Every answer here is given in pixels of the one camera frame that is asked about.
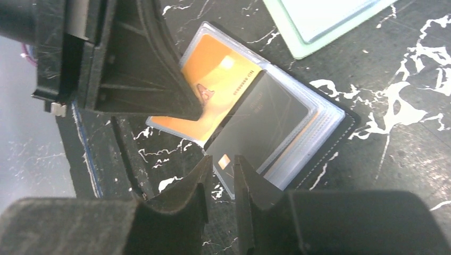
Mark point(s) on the black VIP card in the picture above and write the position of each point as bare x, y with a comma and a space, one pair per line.
257, 127

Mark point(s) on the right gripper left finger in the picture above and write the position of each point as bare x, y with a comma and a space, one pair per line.
170, 223

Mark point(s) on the black card holder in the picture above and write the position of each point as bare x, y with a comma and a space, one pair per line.
302, 151

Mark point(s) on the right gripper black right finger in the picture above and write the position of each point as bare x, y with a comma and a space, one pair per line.
271, 221

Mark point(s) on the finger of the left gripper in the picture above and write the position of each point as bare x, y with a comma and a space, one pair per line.
133, 162

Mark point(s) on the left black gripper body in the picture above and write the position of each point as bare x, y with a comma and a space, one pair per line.
56, 31

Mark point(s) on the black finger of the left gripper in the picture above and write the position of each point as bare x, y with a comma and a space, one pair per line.
130, 64

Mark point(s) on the orange credit card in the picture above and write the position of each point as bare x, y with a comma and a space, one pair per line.
219, 76

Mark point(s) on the green card holder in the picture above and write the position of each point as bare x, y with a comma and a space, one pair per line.
307, 26

